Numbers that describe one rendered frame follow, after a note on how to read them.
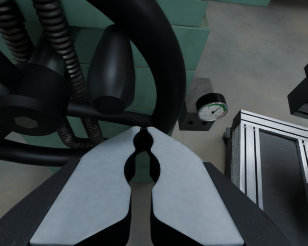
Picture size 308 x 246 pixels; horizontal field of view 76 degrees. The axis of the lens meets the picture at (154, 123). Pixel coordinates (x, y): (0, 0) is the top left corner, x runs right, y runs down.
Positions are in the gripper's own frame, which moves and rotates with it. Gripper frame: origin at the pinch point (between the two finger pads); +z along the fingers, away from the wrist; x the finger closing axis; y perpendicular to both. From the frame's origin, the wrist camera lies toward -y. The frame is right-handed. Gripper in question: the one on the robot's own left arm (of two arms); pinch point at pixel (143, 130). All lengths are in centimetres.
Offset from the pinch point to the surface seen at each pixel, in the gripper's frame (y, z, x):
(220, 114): 10.5, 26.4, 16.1
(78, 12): -6.7, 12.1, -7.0
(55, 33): -4.7, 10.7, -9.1
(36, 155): 11.2, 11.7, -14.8
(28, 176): 61, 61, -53
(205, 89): 8.3, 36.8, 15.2
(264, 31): -4, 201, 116
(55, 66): -1.7, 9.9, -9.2
